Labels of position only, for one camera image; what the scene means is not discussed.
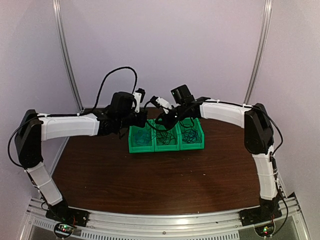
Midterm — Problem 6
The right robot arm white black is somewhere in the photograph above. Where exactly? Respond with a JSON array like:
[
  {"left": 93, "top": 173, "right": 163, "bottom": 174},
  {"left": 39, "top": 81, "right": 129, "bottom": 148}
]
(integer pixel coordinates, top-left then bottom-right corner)
[{"left": 151, "top": 85, "right": 279, "bottom": 221}]

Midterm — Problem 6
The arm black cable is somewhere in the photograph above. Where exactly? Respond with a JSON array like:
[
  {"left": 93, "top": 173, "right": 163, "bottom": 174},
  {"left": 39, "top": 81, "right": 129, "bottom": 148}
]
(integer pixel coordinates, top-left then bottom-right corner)
[
  {"left": 7, "top": 66, "right": 139, "bottom": 169},
  {"left": 143, "top": 98, "right": 290, "bottom": 236}
]

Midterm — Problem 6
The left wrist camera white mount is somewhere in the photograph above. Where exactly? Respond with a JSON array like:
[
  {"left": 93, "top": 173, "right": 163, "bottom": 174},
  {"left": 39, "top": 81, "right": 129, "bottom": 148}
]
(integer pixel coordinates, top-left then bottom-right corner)
[{"left": 132, "top": 88, "right": 146, "bottom": 113}]

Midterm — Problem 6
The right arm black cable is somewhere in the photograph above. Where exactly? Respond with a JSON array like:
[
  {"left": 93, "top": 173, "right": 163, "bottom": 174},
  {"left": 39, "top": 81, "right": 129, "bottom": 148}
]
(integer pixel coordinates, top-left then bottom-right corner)
[{"left": 143, "top": 98, "right": 290, "bottom": 236}]

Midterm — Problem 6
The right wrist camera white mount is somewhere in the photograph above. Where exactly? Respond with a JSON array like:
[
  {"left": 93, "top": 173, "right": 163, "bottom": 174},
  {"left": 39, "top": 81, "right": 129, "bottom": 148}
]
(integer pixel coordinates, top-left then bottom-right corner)
[{"left": 150, "top": 96, "right": 173, "bottom": 111}]

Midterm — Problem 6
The left aluminium frame post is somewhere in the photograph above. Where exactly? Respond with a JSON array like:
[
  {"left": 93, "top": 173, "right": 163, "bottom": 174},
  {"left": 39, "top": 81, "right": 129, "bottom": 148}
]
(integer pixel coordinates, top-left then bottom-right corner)
[{"left": 52, "top": 0, "right": 84, "bottom": 112}]

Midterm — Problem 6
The light blue wire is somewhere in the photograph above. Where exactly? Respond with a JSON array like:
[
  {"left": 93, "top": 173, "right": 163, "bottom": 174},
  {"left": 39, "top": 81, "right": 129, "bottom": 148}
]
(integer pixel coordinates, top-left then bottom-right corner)
[{"left": 133, "top": 129, "right": 152, "bottom": 147}]

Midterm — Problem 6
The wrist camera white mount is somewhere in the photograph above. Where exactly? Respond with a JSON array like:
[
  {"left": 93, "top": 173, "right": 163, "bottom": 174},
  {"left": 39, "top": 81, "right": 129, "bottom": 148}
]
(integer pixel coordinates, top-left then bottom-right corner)
[
  {"left": 150, "top": 96, "right": 173, "bottom": 111},
  {"left": 132, "top": 88, "right": 146, "bottom": 113}
]

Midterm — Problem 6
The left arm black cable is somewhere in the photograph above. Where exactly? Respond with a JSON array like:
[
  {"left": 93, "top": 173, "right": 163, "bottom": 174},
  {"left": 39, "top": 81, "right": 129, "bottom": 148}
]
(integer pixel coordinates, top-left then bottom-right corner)
[{"left": 7, "top": 66, "right": 139, "bottom": 169}]

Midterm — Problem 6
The circuit board with leds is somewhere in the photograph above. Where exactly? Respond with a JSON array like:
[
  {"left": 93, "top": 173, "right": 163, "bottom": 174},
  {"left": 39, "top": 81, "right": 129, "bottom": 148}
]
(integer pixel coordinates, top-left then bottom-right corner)
[
  {"left": 53, "top": 222, "right": 76, "bottom": 238},
  {"left": 254, "top": 223, "right": 275, "bottom": 238}
]

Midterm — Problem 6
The front aluminium rail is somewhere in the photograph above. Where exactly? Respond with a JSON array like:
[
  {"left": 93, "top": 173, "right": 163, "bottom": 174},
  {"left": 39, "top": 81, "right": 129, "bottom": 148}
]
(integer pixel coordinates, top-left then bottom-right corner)
[{"left": 23, "top": 197, "right": 307, "bottom": 240}]

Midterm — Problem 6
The aluminium frame post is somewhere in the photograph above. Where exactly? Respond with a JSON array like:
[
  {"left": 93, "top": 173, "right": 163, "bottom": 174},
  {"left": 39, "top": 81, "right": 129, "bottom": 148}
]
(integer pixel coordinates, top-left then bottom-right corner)
[
  {"left": 52, "top": 0, "right": 84, "bottom": 112},
  {"left": 243, "top": 0, "right": 273, "bottom": 104}
]

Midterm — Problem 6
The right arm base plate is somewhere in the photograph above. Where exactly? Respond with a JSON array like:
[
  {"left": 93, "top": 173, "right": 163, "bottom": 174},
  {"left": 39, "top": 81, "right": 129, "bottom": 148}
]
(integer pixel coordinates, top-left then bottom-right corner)
[{"left": 239, "top": 206, "right": 282, "bottom": 227}]

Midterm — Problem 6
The right aluminium frame post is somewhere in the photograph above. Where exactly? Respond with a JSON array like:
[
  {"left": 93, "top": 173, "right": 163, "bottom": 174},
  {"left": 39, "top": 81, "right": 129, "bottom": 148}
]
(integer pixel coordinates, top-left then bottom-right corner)
[{"left": 243, "top": 0, "right": 273, "bottom": 104}]

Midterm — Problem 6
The left circuit board with LEDs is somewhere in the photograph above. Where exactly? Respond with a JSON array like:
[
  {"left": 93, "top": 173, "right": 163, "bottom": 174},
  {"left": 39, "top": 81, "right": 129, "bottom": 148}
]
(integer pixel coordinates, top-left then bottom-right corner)
[{"left": 53, "top": 222, "right": 76, "bottom": 238}]

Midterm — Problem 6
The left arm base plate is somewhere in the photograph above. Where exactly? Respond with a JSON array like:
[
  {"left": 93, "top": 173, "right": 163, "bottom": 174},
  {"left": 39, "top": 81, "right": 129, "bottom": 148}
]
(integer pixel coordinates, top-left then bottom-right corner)
[{"left": 45, "top": 205, "right": 89, "bottom": 227}]

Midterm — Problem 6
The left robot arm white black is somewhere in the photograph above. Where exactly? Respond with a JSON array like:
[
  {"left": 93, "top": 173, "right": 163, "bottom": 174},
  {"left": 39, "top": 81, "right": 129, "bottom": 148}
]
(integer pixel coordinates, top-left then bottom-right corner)
[{"left": 14, "top": 88, "right": 147, "bottom": 222}]

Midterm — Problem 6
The right circuit board with LEDs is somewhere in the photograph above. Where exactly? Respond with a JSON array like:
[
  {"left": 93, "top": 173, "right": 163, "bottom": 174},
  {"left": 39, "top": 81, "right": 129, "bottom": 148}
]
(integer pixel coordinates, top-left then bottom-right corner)
[{"left": 254, "top": 223, "right": 275, "bottom": 238}]

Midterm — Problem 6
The green bin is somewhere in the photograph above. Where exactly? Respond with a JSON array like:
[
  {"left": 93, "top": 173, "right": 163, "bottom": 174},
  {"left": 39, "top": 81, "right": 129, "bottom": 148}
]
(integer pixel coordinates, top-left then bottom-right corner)
[
  {"left": 128, "top": 123, "right": 155, "bottom": 154},
  {"left": 177, "top": 118, "right": 205, "bottom": 151},
  {"left": 153, "top": 124, "right": 180, "bottom": 152}
]

